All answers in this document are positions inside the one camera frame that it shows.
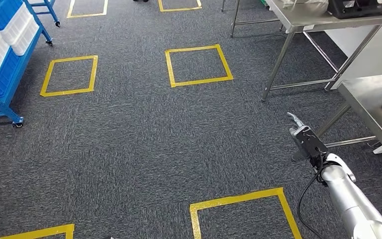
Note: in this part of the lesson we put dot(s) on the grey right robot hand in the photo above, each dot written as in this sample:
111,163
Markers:
295,120

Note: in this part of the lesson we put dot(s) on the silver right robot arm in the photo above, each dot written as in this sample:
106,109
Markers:
352,198

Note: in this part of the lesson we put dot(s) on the stainless steel workbench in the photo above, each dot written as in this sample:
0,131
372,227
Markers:
369,92

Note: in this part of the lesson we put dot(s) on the blue wheeled shelf rack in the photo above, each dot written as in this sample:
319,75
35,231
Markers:
51,11
3,102

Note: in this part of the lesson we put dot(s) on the yellow floor tape rectangle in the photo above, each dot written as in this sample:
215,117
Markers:
237,199
46,77
46,231
169,67

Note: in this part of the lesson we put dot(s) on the steel side table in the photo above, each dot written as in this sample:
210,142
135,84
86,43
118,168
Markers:
296,19

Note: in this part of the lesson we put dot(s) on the crumpled clear plastic bag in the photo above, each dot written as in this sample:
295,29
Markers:
306,6

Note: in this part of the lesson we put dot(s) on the black tray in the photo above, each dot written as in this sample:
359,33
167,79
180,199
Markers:
359,10

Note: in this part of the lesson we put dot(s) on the black floor stand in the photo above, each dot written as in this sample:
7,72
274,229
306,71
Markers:
140,0

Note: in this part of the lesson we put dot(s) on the blue plastic bin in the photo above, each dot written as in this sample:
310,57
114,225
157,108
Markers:
3,13
8,74

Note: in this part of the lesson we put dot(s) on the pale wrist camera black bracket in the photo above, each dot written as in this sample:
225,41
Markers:
308,142

